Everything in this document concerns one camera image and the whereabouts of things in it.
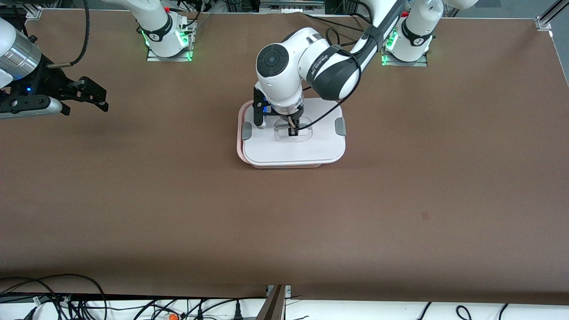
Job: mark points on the black left camera bracket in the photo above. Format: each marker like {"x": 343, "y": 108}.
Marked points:
{"x": 258, "y": 104}

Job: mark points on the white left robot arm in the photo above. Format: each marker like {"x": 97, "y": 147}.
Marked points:
{"x": 280, "y": 80}

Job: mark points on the grey device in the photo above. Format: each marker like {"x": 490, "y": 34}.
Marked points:
{"x": 291, "y": 5}

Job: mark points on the black right camera bracket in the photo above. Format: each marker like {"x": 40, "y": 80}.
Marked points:
{"x": 26, "y": 103}

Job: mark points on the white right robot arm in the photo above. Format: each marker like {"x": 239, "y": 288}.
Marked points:
{"x": 158, "y": 26}

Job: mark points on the aluminium frame profile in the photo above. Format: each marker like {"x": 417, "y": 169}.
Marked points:
{"x": 34, "y": 12}
{"x": 544, "y": 21}

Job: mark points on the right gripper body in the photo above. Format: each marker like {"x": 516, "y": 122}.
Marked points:
{"x": 50, "y": 81}

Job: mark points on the aluminium post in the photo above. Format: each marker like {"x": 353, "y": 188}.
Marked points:
{"x": 273, "y": 306}

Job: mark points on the pink plastic box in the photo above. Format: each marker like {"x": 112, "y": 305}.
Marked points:
{"x": 284, "y": 166}

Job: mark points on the brown table cover sheet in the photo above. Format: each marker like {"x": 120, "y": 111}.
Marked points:
{"x": 311, "y": 244}

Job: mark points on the black camera bracket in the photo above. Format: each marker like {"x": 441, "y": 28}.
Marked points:
{"x": 258, "y": 104}
{"x": 26, "y": 103}

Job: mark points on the white box lid grey clips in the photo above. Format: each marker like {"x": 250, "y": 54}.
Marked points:
{"x": 293, "y": 151}

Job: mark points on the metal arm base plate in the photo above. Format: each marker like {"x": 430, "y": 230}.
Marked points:
{"x": 169, "y": 58}
{"x": 404, "y": 63}

